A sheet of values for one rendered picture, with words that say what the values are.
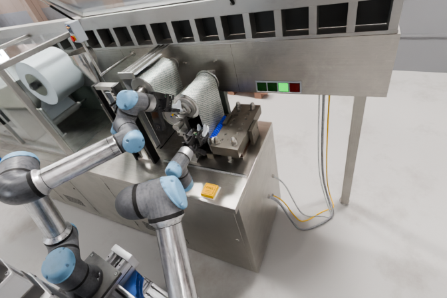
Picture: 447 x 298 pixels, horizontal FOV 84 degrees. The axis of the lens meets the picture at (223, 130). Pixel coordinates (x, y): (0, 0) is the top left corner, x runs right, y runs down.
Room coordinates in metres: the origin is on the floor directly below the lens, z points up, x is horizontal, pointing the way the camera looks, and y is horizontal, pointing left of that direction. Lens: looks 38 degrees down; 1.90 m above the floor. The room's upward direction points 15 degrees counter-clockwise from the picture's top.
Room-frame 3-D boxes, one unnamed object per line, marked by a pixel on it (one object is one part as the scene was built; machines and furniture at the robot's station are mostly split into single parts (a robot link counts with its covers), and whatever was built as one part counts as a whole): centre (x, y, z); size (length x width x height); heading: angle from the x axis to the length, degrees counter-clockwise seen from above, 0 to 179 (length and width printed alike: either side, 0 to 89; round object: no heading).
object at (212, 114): (1.18, 0.03, 1.11); 0.23 x 0.01 x 0.18; 147
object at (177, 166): (0.85, 0.25, 1.11); 0.11 x 0.08 x 0.09; 147
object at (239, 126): (1.15, -0.09, 1.00); 0.40 x 0.16 x 0.06; 147
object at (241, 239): (1.67, 0.91, 0.43); 2.52 x 0.64 x 0.86; 57
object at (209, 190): (0.83, 0.15, 0.91); 0.07 x 0.07 x 0.02; 57
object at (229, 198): (1.65, 0.92, 0.88); 2.52 x 0.66 x 0.04; 57
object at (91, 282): (0.58, 0.78, 0.87); 0.15 x 0.15 x 0.10
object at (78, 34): (1.44, 0.60, 1.66); 0.07 x 0.07 x 0.10; 42
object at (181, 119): (1.09, 0.21, 1.05); 0.06 x 0.05 x 0.31; 147
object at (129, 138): (0.68, 0.52, 1.39); 0.49 x 0.11 x 0.12; 112
